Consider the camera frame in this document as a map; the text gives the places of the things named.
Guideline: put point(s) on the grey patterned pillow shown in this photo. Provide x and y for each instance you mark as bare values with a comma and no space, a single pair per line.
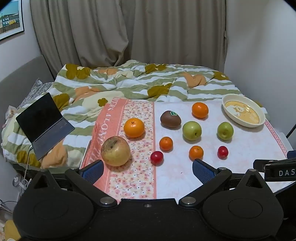
37,89

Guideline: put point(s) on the pink floral tablecloth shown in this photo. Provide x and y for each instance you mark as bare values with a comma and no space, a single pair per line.
245,150

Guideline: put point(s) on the small cardboard box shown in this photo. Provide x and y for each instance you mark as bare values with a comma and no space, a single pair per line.
10,112

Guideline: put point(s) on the green apple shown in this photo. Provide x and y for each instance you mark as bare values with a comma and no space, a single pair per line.
225,131
192,131

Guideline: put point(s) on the framed wall picture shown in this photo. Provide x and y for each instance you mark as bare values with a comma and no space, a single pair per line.
11,18

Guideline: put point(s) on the large yellow apple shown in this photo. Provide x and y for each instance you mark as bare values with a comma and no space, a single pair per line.
115,151

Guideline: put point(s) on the cream plate with yellow print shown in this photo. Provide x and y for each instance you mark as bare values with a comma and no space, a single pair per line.
242,111

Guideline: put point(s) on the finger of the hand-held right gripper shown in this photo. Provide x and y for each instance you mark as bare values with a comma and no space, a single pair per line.
260,164
282,172

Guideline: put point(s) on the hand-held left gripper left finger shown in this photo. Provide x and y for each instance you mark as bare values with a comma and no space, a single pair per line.
92,172

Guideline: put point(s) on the brown kiwi with green sticker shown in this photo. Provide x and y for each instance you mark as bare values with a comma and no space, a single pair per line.
170,119

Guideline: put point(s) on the small mandarin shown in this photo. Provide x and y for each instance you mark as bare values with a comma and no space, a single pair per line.
196,153
166,144

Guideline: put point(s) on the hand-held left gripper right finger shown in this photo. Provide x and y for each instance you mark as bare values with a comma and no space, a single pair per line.
203,171

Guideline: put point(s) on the striped flower blanket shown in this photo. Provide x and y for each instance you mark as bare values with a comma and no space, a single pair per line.
138,81

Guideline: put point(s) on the medium orange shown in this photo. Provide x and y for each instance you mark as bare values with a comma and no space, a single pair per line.
200,110

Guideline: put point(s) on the grey headboard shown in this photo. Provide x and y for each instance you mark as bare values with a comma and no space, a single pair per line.
23,74

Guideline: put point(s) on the large orange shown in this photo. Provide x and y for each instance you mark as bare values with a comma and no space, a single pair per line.
134,128

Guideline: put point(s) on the beige curtain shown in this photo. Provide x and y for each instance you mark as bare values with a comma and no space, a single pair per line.
138,30

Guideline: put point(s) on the small red plum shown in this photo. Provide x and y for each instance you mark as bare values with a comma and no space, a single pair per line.
157,158
223,152

